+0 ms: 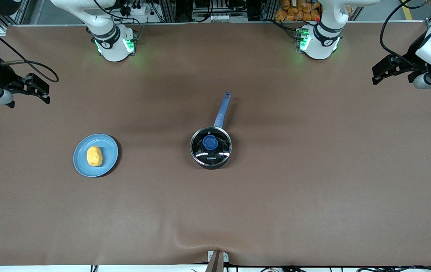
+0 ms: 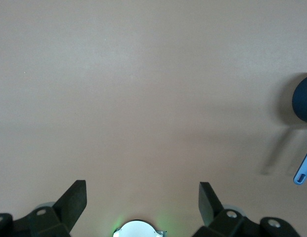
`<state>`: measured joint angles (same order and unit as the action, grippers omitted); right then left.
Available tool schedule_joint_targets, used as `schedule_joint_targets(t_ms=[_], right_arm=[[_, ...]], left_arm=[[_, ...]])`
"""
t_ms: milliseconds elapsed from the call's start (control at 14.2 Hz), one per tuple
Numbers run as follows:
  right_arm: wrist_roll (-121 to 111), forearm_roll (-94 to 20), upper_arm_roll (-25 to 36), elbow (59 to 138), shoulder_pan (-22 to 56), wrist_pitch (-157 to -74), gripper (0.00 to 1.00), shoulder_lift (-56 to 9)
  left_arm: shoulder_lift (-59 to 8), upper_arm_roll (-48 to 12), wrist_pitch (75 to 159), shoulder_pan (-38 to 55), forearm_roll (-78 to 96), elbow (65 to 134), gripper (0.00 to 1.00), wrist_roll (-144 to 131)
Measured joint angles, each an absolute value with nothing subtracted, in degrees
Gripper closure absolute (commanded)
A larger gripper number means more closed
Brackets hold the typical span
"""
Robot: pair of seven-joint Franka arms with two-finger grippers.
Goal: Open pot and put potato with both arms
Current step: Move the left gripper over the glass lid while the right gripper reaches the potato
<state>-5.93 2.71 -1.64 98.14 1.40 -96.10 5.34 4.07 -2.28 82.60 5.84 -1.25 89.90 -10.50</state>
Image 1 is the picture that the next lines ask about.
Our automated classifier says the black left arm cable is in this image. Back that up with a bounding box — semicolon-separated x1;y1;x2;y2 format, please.
380;0;431;70

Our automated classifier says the white power strip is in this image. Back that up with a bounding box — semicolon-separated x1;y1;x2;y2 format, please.
119;0;153;17

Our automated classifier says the brown table mat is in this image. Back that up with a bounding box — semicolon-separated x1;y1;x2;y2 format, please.
0;21;431;267

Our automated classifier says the blue plate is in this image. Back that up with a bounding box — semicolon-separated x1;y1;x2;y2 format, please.
73;133;119;178

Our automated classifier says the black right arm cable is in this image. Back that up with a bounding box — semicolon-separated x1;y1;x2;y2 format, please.
0;13;59;83

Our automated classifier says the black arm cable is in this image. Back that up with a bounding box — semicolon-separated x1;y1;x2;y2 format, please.
380;0;431;70
0;13;59;83

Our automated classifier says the bag of orange items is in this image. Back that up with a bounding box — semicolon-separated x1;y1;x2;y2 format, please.
275;0;321;22

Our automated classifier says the yellow potato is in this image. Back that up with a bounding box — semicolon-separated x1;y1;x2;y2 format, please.
87;146;103;167

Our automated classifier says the metal table edge clamp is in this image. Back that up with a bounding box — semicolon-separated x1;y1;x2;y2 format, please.
208;250;229;272

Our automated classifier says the black pot with blue handle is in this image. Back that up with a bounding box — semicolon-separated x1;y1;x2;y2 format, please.
190;92;233;170

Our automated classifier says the glass lid with blue knob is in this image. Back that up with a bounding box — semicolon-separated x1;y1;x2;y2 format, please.
191;127;232;166

